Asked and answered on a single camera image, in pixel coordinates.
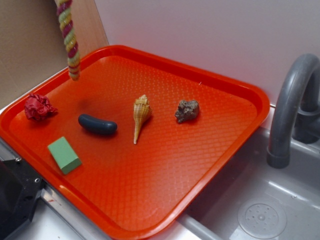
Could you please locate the crumpled red paper ball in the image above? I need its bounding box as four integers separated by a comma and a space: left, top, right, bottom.
24, 93, 58, 121

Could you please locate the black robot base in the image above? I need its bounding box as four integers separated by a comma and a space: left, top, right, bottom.
0, 157, 44, 240

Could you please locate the green rectangular block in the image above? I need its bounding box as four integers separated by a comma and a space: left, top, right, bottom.
47, 136, 82, 175

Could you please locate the grey plastic sink basin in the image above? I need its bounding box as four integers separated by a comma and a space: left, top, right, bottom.
178, 128, 320, 240

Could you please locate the light wooden board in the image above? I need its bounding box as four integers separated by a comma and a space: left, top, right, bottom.
71, 0, 109, 57

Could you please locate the round grey sink drain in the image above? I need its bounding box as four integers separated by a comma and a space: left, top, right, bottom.
237, 198, 287, 240

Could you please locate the brown grey rock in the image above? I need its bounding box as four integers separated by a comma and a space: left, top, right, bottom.
174, 100, 200, 124

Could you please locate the dark grey sausage shape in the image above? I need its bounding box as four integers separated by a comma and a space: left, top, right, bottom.
78, 114, 118, 135

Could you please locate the tan spiral seashell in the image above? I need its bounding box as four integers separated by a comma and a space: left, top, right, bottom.
133, 94, 153, 144

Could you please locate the orange plastic tray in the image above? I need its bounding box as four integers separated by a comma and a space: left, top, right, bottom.
0, 46, 270, 240

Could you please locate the grey plastic faucet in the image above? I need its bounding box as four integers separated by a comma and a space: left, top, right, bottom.
267, 53, 320, 169

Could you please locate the multicolored twisted rope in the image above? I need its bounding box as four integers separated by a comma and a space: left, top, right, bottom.
55, 0, 82, 82

